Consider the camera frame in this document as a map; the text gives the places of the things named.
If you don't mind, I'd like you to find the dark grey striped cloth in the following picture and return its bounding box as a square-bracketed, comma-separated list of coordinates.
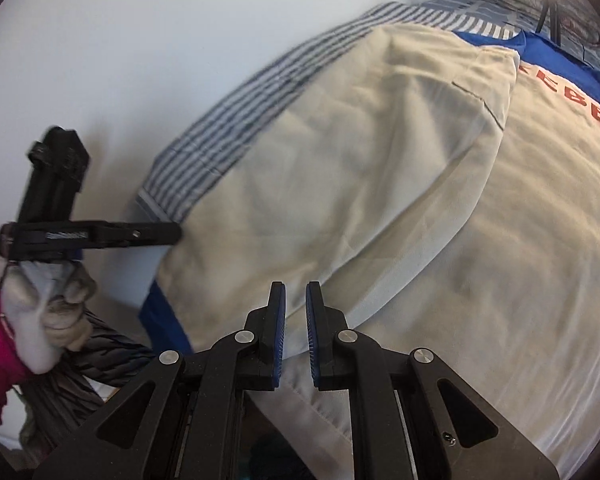
[19, 310, 157, 463]

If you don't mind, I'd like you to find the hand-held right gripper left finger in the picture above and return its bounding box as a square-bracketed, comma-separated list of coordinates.
[32, 282, 287, 480]

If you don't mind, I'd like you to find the cream and blue shirt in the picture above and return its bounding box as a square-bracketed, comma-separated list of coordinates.
[139, 22, 600, 467]

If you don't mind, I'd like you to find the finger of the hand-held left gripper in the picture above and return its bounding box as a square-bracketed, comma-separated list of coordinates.
[99, 220, 182, 248]

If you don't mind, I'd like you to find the blue striped blanket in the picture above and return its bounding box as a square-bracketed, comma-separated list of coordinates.
[135, 2, 523, 227]

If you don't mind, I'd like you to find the black tripod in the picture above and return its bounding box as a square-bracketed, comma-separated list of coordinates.
[536, 0, 564, 43]

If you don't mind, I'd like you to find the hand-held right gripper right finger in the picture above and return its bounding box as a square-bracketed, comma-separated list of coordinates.
[305, 282, 562, 480]

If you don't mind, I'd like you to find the person's left hand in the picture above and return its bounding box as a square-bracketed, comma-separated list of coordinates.
[0, 259, 98, 376]

